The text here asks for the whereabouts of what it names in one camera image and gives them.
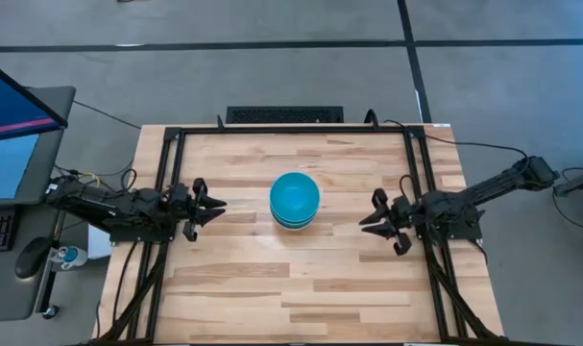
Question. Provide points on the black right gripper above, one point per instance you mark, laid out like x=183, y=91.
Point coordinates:
x=404, y=216

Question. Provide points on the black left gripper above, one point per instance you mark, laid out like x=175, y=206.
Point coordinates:
x=180, y=204

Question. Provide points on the teal bowl with 39 label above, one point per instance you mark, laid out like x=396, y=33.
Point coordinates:
x=295, y=197

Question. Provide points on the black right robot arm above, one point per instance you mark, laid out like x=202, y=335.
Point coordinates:
x=483, y=192

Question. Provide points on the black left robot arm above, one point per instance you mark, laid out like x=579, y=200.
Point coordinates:
x=113, y=206

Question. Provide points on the black floor vent grille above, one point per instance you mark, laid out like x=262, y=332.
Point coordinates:
x=284, y=114

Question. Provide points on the white bottle with blue cap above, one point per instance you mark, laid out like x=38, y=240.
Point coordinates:
x=72, y=256

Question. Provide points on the black computer mouse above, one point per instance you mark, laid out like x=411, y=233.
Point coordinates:
x=31, y=257

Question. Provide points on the grey clamp device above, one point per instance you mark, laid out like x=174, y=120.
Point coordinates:
x=579, y=183

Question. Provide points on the flat grey-framed blue screen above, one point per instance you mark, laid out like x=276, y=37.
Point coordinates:
x=7, y=165

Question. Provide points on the grey desk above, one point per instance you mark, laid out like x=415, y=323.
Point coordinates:
x=7, y=298

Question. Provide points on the tilted monitor with blue screen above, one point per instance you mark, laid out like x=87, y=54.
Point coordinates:
x=12, y=108

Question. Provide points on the black table frame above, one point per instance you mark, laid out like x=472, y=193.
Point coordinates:
x=296, y=130

